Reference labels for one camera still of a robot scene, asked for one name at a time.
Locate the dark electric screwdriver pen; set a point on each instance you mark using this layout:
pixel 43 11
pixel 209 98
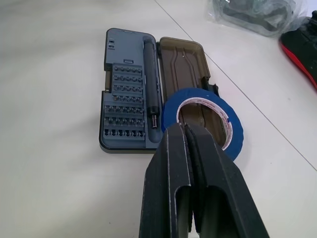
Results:
pixel 150 81

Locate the black and red tool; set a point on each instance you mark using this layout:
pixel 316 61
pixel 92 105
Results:
pixel 301 47

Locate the blue masking tape roll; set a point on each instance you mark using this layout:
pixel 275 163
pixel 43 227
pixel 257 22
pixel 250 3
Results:
pixel 171 109

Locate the clear plastic bag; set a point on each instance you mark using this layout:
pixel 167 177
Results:
pixel 250 15

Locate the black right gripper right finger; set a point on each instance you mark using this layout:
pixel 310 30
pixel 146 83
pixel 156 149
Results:
pixel 223 183

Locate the grey screwdriver bit case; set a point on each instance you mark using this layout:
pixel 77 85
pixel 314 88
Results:
pixel 128 99

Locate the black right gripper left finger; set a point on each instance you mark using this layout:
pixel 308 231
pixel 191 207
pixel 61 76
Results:
pixel 162 178

